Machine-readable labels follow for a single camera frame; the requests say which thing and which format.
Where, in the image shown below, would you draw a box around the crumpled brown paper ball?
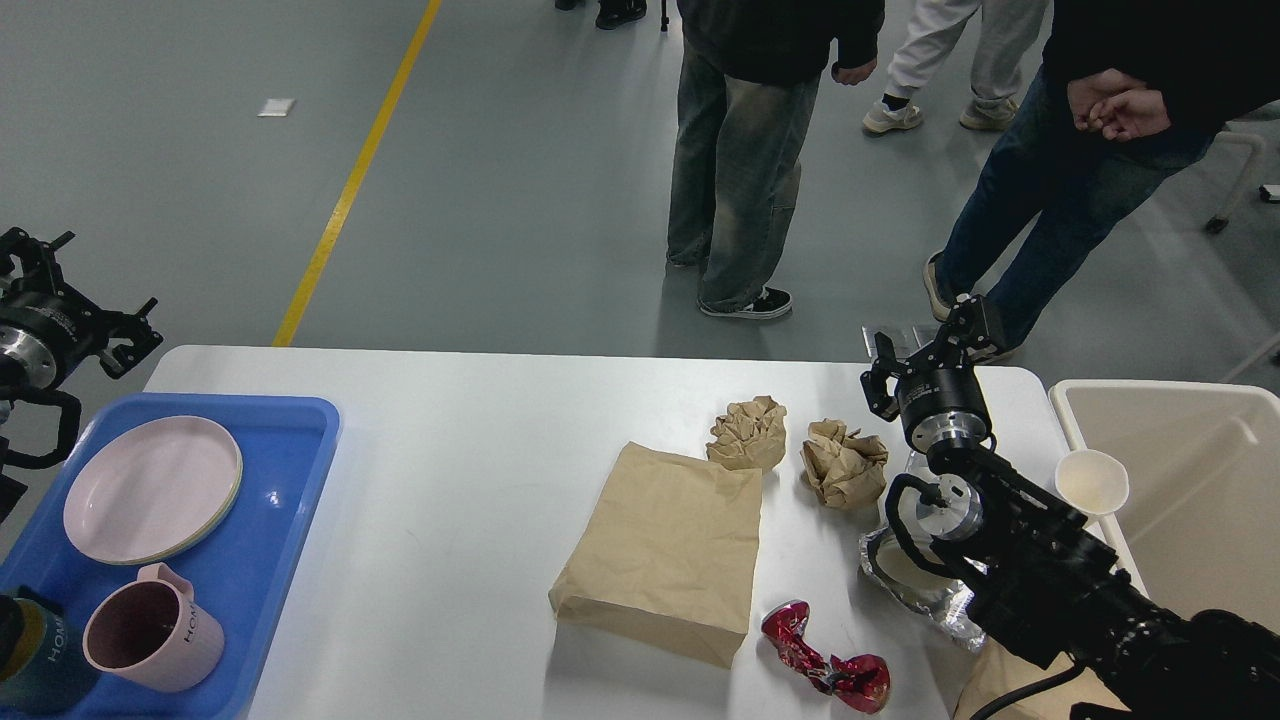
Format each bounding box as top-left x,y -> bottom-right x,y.
801,419 -> 890,511
705,396 -> 788,474

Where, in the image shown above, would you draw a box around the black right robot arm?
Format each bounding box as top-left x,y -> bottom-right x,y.
861,295 -> 1279,719

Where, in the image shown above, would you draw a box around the brown paper bag corner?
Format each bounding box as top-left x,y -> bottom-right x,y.
951,639 -> 1126,719

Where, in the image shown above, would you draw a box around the pink mug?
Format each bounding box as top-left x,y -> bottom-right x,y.
82,562 -> 225,693

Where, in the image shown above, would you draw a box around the crumpled red foil wrapper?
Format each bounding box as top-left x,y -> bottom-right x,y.
760,600 -> 891,715

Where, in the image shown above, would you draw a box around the blue plastic tray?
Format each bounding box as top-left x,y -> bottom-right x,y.
3,393 -> 340,719

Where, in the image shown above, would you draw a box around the person in white trousers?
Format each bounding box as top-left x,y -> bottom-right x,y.
861,0 -> 1051,135

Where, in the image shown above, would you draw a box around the beige plastic bin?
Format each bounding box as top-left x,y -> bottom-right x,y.
1050,380 -> 1279,630

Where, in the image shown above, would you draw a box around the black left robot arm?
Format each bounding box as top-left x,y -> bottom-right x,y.
1,225 -> 166,530

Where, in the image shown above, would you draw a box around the flat brown paper bag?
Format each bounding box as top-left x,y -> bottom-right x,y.
548,443 -> 763,669

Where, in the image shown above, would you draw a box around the person in blue jeans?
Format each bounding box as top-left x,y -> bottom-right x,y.
923,1 -> 1277,363

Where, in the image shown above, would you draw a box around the teal mug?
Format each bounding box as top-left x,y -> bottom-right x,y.
1,585 -> 101,717

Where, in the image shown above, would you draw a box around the metal floor plates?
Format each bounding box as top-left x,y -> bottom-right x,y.
861,324 -> 946,359

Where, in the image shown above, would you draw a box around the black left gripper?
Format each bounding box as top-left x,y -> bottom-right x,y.
1,227 -> 164,389

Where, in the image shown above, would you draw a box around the yellow plate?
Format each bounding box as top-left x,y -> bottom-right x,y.
64,469 -> 243,566

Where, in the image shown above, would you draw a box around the aluminium foil tray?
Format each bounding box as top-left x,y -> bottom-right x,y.
860,495 -> 986,653

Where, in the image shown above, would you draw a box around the person in faded jeans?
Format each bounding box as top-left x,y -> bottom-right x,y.
666,1 -> 884,320

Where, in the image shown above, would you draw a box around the white paper scrap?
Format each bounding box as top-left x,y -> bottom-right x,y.
257,97 -> 296,119

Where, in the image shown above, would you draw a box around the pink plate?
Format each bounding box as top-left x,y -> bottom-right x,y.
63,415 -> 244,566

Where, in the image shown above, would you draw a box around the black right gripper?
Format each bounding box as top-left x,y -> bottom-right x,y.
860,295 -> 1007,451

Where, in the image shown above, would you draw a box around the white office chair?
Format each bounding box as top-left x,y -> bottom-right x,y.
1202,101 -> 1279,234

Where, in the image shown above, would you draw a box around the white paper cup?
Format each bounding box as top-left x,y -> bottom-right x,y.
1053,448 -> 1132,518

